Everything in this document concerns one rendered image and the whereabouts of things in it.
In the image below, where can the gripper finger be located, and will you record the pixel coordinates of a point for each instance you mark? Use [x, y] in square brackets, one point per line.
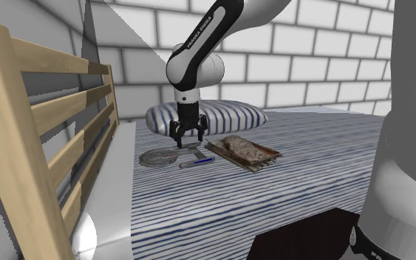
[176, 134]
[203, 124]

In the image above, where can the wooden bed with striped cover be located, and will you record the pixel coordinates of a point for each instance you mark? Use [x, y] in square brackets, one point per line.
[229, 205]

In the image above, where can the brown tray with meat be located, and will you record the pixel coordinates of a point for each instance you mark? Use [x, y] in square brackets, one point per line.
[243, 151]

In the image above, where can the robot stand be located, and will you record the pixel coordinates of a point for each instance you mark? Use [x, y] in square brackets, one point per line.
[301, 237]

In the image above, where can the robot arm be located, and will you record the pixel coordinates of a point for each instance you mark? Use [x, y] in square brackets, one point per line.
[402, 180]

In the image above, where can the grey model spaceship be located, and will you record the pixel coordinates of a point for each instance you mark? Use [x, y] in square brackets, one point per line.
[157, 157]

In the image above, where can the blue striped white pillow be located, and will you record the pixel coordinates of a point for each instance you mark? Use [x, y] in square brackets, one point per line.
[229, 117]

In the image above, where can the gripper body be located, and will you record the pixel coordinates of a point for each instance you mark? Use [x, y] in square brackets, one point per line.
[188, 114]

